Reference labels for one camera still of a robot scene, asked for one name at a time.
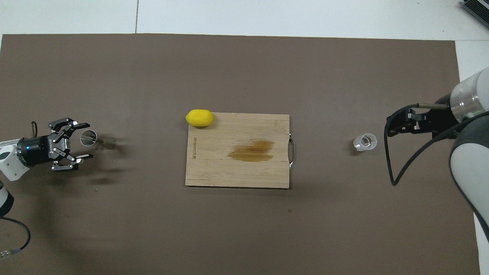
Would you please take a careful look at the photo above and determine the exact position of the grey laptop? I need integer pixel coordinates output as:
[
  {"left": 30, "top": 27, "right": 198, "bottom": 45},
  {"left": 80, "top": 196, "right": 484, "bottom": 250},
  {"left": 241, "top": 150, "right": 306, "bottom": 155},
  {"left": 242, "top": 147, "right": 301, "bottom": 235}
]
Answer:
[{"left": 460, "top": 0, "right": 489, "bottom": 28}]

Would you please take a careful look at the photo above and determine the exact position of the small clear glass cup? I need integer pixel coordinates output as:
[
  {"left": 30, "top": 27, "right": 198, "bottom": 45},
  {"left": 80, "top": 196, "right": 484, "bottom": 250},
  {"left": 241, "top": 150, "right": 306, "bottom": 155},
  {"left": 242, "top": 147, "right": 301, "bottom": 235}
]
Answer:
[{"left": 353, "top": 133, "right": 378, "bottom": 152}]

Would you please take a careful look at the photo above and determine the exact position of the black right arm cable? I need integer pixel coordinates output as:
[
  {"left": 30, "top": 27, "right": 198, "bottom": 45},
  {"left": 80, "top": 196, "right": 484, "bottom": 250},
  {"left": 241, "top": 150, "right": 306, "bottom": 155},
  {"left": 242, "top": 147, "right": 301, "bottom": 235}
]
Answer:
[{"left": 386, "top": 102, "right": 489, "bottom": 187}]

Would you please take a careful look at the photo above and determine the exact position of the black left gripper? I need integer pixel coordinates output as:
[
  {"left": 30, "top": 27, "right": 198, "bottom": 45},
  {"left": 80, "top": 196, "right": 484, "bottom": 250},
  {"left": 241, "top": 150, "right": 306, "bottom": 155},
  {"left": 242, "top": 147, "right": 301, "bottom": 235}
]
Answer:
[{"left": 19, "top": 118, "right": 93, "bottom": 171}]

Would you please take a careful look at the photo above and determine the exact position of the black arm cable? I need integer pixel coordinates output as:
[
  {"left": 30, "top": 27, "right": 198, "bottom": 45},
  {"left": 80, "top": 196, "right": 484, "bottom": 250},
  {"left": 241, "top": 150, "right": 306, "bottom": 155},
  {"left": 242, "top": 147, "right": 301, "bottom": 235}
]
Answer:
[
  {"left": 386, "top": 102, "right": 489, "bottom": 187},
  {"left": 0, "top": 121, "right": 38, "bottom": 261}
]

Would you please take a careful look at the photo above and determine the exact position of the steel cocktail jigger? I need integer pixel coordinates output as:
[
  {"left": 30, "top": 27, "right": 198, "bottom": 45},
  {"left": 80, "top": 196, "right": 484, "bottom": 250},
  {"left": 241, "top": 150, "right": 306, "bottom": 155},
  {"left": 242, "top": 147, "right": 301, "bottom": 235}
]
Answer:
[{"left": 79, "top": 129, "right": 117, "bottom": 150}]

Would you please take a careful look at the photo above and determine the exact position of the brown table mat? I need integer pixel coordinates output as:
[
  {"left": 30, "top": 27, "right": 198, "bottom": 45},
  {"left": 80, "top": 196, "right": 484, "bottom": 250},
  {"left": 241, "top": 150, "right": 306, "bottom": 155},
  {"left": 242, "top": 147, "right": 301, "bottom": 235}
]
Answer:
[{"left": 0, "top": 34, "right": 481, "bottom": 275}]

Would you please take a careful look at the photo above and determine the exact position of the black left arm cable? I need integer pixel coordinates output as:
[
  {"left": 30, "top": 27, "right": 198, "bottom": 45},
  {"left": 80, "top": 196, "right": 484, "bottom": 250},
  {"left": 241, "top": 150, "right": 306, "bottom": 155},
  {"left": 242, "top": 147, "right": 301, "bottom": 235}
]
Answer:
[{"left": 0, "top": 121, "right": 38, "bottom": 261}]

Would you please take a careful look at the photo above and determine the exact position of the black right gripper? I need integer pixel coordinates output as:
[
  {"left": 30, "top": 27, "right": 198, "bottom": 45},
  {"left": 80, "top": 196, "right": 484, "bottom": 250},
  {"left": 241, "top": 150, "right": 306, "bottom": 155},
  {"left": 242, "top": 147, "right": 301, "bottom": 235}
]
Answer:
[{"left": 388, "top": 95, "right": 459, "bottom": 139}]

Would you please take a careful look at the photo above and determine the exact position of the wooden cutting board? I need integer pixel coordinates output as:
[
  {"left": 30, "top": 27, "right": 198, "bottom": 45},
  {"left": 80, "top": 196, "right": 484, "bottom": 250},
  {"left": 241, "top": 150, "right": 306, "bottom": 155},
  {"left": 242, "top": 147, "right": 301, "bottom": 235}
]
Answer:
[{"left": 185, "top": 113, "right": 295, "bottom": 189}]

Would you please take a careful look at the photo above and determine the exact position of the yellow lemon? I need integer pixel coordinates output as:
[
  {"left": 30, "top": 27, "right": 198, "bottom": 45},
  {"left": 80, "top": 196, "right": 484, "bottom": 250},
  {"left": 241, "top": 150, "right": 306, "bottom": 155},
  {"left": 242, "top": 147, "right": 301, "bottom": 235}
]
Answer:
[{"left": 185, "top": 109, "right": 214, "bottom": 127}]

